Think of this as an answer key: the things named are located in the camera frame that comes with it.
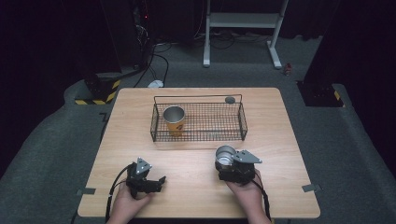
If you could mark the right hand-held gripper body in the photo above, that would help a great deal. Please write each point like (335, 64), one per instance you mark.
(238, 169)

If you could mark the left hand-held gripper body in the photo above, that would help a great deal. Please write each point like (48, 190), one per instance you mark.
(138, 180)

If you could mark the shiny steel cup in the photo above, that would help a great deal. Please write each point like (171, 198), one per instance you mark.
(224, 155)

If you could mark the orange silver-lined paper cup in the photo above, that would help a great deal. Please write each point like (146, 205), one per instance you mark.
(175, 119)

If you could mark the person's left hand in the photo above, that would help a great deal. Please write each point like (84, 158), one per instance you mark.
(127, 202)

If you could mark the person's right hand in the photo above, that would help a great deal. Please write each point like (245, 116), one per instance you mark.
(246, 197)

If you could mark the grey tape strip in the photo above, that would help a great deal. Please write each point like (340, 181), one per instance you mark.
(311, 188)
(86, 191)

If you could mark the small grey round disc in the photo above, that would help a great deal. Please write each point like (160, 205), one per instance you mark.
(230, 100)

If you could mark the white power adapter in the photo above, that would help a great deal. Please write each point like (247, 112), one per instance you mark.
(155, 84)

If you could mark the hazard-striped black stand base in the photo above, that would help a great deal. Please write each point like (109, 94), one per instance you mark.
(99, 90)
(320, 95)

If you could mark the small red object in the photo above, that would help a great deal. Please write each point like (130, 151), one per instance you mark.
(288, 69)

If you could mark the white metal stand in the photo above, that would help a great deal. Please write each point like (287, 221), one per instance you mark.
(243, 20)

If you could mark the dark equipment rack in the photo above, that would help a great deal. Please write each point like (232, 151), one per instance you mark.
(130, 31)

